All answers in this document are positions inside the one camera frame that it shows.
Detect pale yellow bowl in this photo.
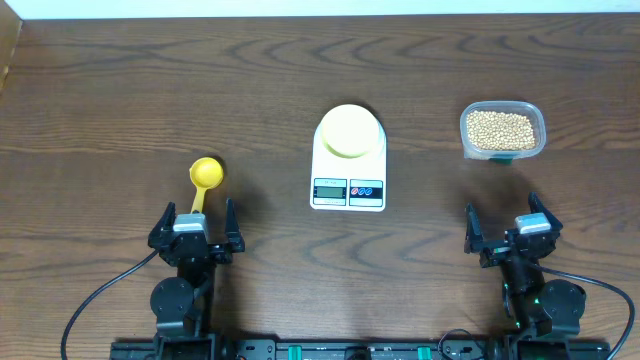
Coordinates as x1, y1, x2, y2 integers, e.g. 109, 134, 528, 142
319, 104, 380, 158

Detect black cable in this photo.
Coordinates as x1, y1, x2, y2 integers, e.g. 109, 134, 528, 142
60, 248, 161, 360
529, 259, 637, 360

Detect soybeans in container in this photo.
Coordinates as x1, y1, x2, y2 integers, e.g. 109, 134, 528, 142
466, 111, 536, 151

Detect white digital kitchen scale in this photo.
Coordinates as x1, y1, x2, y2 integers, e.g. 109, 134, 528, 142
309, 122, 387, 212

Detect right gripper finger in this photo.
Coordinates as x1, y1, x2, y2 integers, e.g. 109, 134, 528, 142
464, 203, 484, 253
528, 192, 563, 231

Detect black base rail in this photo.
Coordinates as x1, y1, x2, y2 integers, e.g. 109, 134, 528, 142
109, 337, 611, 360

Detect yellow measuring scoop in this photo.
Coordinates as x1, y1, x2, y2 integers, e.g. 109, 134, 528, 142
189, 157, 224, 213

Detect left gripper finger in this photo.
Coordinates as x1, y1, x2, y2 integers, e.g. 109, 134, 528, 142
149, 202, 176, 240
224, 198, 242, 245

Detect left black cable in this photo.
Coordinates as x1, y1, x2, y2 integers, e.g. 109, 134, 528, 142
60, 248, 161, 360

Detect right black cable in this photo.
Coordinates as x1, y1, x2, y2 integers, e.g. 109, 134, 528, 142
529, 259, 637, 360

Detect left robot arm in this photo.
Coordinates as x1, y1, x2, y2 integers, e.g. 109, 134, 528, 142
148, 199, 245, 359

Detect clear plastic container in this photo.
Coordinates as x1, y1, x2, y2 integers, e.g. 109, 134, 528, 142
460, 100, 547, 163

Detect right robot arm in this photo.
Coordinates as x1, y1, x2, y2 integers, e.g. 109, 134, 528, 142
464, 192, 586, 359

